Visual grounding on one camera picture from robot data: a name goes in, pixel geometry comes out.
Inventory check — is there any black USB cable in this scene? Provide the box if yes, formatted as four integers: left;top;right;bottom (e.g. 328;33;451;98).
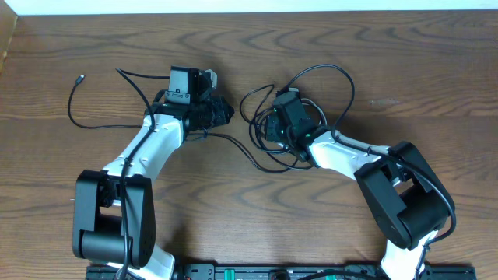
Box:
68;74;328;174

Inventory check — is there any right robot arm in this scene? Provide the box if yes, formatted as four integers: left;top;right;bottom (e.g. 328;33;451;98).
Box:
264;89;456;279

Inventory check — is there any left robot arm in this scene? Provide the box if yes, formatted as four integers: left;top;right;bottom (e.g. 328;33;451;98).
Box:
72;66;234;279

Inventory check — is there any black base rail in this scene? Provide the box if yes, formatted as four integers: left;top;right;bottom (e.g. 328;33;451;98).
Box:
85;263;478;280

